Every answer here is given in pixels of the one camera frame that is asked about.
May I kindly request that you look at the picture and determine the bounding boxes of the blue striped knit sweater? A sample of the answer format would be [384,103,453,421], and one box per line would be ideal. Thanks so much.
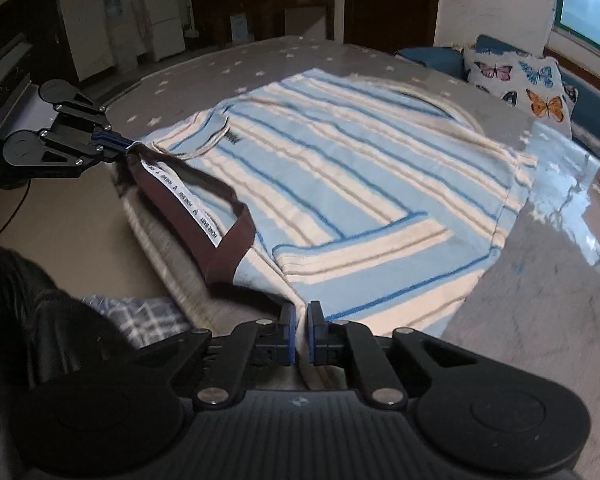
[111,69,539,391]

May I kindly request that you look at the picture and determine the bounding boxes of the water dispenser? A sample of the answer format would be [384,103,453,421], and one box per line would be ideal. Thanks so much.
[102,0,137,73]

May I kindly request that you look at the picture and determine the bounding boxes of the plaid fabric garment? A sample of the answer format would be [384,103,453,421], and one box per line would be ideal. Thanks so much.
[82,295,193,348]

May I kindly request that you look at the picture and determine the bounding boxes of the white refrigerator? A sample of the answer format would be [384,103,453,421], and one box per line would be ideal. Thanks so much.
[143,0,185,62]

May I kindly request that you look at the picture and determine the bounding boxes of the dark wooden side table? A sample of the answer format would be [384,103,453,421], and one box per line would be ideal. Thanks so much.
[249,0,336,41]

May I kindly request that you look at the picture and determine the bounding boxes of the grey star-patterned table mat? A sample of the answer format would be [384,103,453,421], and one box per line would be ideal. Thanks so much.
[106,37,600,479]

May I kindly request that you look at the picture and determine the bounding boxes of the dark wooden door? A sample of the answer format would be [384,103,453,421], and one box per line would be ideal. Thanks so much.
[343,0,439,53]

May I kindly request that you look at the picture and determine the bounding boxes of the butterfly print cushion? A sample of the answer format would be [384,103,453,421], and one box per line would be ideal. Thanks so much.
[463,48,579,138]

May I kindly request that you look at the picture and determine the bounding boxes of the blue sofa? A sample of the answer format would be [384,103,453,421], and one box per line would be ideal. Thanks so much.
[396,35,600,157]

